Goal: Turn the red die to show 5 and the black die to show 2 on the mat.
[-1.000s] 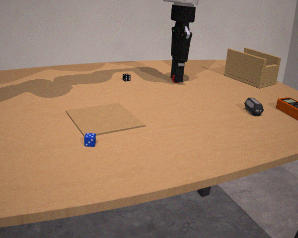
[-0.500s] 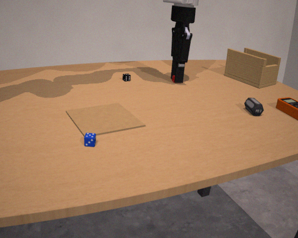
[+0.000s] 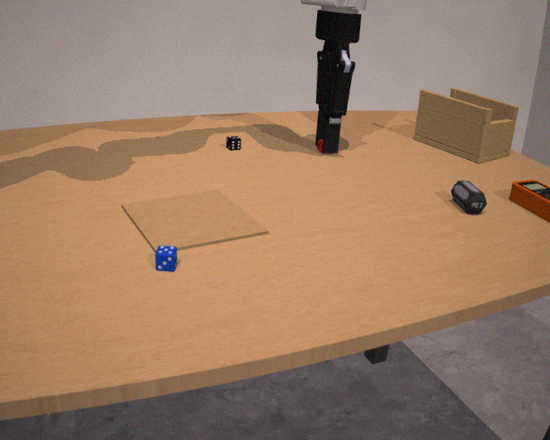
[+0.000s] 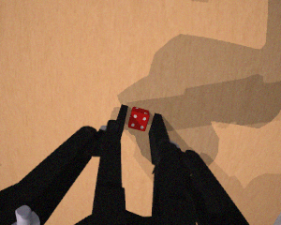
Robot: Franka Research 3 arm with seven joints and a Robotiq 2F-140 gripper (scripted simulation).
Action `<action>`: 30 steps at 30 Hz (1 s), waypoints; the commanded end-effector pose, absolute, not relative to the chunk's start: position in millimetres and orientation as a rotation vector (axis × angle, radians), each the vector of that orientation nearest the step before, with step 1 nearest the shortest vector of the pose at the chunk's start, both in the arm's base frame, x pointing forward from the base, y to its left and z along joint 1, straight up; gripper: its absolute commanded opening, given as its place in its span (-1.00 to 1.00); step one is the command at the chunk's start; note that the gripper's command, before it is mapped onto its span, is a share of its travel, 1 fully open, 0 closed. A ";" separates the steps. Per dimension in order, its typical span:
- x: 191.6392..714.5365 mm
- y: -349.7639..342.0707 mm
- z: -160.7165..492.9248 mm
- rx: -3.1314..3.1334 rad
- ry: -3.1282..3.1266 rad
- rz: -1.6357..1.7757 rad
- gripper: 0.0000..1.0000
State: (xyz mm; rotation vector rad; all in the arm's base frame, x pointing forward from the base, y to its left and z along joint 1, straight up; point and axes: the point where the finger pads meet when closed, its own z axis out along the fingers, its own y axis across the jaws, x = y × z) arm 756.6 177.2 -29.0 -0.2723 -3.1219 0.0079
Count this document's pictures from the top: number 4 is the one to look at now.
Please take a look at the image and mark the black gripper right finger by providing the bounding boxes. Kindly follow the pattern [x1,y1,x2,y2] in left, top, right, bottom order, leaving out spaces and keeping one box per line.
[149,113,249,225]

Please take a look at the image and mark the red die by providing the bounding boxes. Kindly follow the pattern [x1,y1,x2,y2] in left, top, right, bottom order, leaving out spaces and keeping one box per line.
[128,107,150,131]

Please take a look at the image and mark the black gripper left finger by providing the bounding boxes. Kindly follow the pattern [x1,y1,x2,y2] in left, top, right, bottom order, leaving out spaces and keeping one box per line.
[0,104,128,225]

